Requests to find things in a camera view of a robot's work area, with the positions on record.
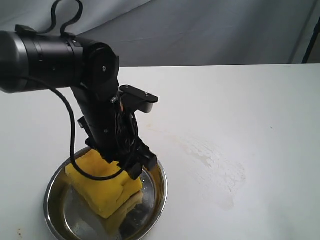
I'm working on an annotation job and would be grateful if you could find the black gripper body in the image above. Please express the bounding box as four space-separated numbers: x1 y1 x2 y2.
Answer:
77 99 158 172

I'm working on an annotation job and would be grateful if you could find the yellow sponge block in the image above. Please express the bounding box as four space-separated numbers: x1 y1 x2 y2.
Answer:
64 149 143 219

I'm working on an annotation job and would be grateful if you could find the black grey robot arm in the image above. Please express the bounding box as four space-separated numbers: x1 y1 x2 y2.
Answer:
0 25 159 179

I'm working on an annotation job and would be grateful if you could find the amber liquid spill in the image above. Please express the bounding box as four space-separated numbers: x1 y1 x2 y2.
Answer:
147 124 246 211

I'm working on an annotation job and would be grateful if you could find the round stainless steel bowl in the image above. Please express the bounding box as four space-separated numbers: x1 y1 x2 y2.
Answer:
43 159 168 240

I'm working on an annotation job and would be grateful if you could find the grey fabric backdrop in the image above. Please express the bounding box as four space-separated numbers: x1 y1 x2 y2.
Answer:
0 0 320 68

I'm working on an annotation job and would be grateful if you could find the black stand pole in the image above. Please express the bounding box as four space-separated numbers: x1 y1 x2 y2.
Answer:
301 19 320 64

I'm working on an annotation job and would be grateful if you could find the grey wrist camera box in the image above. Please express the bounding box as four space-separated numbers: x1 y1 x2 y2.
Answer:
119 85 159 114

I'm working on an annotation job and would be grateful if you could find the black cable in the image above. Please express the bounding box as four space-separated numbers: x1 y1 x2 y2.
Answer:
24 0 141 181

